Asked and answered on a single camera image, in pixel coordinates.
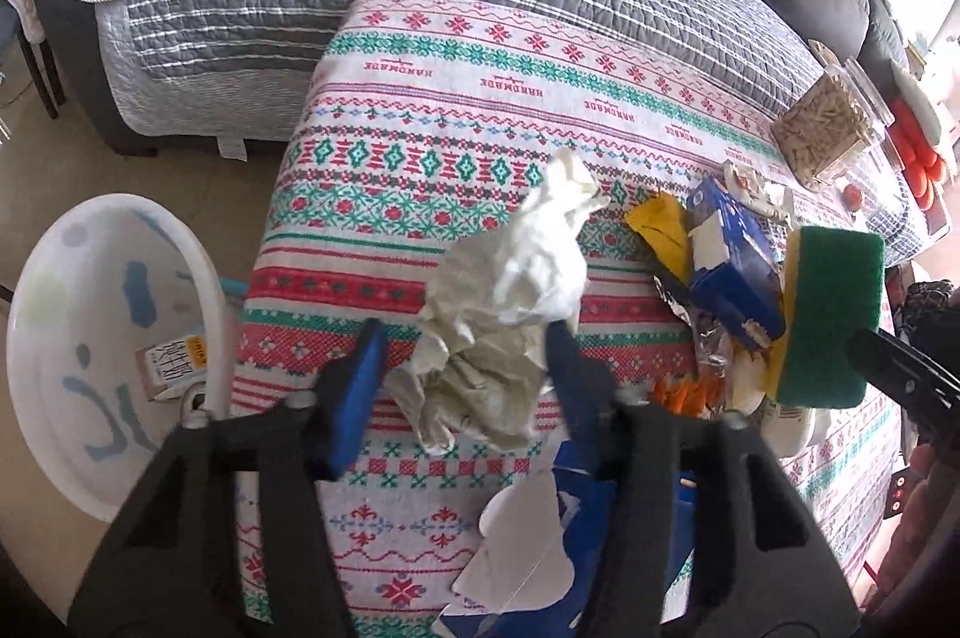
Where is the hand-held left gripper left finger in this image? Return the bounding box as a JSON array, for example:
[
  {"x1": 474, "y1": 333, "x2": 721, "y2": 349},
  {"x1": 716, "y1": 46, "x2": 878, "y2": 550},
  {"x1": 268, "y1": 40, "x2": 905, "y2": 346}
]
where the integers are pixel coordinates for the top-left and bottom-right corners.
[{"x1": 67, "y1": 317, "x2": 391, "y2": 638}]

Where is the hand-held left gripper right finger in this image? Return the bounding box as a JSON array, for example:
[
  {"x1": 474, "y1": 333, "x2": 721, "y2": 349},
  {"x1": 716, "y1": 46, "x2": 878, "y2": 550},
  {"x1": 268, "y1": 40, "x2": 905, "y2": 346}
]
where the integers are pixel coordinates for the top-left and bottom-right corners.
[{"x1": 544, "y1": 317, "x2": 860, "y2": 638}]

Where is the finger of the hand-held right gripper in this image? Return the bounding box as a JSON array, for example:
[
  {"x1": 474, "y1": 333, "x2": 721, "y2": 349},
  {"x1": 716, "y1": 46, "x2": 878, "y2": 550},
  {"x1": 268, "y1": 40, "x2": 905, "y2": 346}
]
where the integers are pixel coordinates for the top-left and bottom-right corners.
[{"x1": 847, "y1": 327, "x2": 960, "y2": 440}]

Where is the green yellow sponge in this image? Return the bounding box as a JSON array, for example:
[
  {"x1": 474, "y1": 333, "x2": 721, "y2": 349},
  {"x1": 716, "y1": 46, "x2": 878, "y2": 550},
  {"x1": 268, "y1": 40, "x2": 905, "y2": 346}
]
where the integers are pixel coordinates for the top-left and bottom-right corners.
[{"x1": 765, "y1": 225, "x2": 887, "y2": 410}]

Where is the white paper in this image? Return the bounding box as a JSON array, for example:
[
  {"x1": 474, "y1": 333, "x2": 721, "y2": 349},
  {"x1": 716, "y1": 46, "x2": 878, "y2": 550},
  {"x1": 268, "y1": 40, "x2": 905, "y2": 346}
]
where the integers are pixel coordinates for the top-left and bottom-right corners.
[{"x1": 405, "y1": 147, "x2": 612, "y2": 455}]

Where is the yellow foil wrapper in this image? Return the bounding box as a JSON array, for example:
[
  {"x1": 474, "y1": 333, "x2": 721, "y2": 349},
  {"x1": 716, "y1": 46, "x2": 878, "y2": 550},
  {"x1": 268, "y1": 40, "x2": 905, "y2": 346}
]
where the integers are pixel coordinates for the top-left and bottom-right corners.
[{"x1": 624, "y1": 190, "x2": 691, "y2": 283}]

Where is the white plastic basin blue pattern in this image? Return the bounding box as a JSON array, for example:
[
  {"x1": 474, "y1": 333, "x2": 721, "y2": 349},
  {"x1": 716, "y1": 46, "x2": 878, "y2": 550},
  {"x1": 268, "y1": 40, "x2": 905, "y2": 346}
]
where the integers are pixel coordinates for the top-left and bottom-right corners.
[{"x1": 6, "y1": 193, "x2": 230, "y2": 523}]

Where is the person's right forearm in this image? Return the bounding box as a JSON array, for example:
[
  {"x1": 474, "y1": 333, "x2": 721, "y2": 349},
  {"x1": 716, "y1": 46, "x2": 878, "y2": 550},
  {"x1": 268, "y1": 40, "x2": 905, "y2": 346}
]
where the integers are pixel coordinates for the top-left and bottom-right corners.
[{"x1": 862, "y1": 443, "x2": 960, "y2": 616}]

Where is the dark patterned cloth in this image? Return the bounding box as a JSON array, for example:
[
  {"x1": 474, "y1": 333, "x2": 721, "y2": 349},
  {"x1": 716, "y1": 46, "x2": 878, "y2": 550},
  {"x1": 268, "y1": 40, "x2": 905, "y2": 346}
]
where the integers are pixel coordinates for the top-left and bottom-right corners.
[{"x1": 900, "y1": 282, "x2": 960, "y2": 339}]

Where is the orange snack wrapper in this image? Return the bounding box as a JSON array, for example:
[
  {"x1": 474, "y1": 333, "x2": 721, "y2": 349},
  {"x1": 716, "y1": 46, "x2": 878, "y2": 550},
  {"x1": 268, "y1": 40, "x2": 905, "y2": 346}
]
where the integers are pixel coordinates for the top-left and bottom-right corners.
[{"x1": 649, "y1": 375, "x2": 728, "y2": 418}]

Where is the grey checked cloth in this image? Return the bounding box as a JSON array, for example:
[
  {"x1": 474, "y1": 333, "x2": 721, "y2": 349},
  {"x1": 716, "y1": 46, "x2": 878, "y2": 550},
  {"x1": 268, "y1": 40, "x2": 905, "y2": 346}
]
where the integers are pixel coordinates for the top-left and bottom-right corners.
[{"x1": 862, "y1": 173, "x2": 931, "y2": 268}]

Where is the silver foil wrapper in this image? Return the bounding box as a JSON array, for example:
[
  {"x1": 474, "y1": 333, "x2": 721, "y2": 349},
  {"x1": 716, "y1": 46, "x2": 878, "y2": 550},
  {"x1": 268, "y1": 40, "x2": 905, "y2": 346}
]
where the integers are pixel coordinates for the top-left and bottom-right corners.
[{"x1": 652, "y1": 274, "x2": 732, "y2": 399}]

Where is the torn blue white package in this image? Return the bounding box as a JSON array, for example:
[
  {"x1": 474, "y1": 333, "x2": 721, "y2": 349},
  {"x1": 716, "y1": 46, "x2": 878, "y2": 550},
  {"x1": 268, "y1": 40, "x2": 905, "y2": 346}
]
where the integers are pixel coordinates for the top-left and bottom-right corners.
[{"x1": 439, "y1": 435, "x2": 698, "y2": 638}]

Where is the blue cardboard box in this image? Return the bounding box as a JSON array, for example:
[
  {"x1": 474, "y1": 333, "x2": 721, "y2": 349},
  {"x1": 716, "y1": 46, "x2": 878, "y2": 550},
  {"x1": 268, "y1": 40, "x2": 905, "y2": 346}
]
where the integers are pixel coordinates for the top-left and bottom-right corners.
[{"x1": 686, "y1": 173, "x2": 788, "y2": 350}]

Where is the small beige carton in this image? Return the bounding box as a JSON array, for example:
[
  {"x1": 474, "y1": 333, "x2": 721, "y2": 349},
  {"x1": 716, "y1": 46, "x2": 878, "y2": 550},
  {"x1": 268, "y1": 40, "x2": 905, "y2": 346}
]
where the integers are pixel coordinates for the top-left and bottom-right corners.
[{"x1": 135, "y1": 332, "x2": 211, "y2": 403}]

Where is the orange red cushion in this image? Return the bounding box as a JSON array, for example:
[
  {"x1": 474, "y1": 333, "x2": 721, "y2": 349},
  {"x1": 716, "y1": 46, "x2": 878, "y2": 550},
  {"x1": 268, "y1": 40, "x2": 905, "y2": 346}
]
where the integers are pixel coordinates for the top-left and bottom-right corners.
[{"x1": 889, "y1": 98, "x2": 950, "y2": 212}]

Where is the empty clear jar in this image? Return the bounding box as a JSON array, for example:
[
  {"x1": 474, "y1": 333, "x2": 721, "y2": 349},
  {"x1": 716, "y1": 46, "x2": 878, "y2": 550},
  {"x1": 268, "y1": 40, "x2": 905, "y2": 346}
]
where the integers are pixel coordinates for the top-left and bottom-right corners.
[{"x1": 855, "y1": 121, "x2": 912, "y2": 189}]

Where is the small white carton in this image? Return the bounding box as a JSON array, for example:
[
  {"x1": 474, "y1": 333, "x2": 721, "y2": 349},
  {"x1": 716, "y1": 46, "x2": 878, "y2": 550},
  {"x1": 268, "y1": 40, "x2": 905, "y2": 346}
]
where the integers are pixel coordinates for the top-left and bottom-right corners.
[{"x1": 724, "y1": 162, "x2": 796, "y2": 227}]

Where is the clear jar of seeds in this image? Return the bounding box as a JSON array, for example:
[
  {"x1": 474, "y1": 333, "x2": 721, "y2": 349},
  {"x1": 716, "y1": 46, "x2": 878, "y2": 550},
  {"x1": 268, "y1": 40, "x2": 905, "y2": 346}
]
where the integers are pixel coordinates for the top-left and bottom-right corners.
[{"x1": 772, "y1": 59, "x2": 893, "y2": 189}]

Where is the white cushion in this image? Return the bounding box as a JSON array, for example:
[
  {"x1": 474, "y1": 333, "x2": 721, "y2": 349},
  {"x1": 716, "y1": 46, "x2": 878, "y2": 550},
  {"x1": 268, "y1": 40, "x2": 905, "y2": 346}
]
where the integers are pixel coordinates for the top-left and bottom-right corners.
[{"x1": 892, "y1": 61, "x2": 946, "y2": 145}]

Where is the red green patterned tablecloth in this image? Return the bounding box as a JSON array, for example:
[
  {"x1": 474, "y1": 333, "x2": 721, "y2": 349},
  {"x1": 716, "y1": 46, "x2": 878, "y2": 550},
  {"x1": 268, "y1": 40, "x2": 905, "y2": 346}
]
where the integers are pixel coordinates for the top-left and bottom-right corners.
[{"x1": 225, "y1": 0, "x2": 931, "y2": 638}]

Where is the dark wooden chair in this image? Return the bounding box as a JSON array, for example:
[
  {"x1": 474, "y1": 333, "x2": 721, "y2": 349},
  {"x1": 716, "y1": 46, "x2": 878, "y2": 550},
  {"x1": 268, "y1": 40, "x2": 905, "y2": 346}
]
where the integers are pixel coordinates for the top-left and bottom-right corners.
[{"x1": 0, "y1": 0, "x2": 68, "y2": 122}]

